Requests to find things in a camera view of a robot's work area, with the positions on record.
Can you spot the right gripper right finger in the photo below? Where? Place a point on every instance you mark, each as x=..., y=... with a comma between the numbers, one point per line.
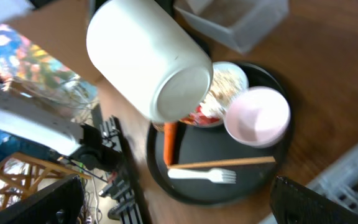
x=293, y=203

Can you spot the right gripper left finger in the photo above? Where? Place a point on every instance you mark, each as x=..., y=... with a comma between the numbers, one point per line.
x=60, y=202

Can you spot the pink bowl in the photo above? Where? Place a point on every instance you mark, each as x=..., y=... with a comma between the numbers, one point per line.
x=258, y=117

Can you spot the red snack wrapper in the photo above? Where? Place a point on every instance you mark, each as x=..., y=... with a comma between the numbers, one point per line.
x=198, y=119

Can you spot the grey plate with food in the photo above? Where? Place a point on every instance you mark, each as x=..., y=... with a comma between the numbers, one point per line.
x=229, y=81

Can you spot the white cup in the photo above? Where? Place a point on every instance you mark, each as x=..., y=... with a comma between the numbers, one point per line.
x=149, y=59

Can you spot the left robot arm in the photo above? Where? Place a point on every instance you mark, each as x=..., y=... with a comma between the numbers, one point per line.
x=80, y=142

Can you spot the grey dishwasher rack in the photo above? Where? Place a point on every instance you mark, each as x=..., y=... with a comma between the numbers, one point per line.
x=337, y=183

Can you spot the wooden chopstick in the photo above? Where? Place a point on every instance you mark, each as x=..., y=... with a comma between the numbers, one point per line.
x=226, y=162

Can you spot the white plastic fork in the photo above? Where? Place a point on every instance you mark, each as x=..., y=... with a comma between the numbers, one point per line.
x=214, y=175

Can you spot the black round tray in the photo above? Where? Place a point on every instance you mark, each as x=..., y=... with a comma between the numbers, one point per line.
x=194, y=144

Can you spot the brown cookie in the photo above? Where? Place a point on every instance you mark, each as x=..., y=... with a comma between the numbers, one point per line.
x=159, y=126

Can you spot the orange carrot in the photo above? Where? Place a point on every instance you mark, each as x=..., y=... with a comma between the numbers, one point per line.
x=170, y=132

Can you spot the colourful background poster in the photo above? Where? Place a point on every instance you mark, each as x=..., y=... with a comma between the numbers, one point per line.
x=30, y=70

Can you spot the clear plastic bin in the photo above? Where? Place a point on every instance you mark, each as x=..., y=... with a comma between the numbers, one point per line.
x=238, y=24

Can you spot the wooden frame furniture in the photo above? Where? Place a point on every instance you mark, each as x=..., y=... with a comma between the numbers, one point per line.
x=21, y=175

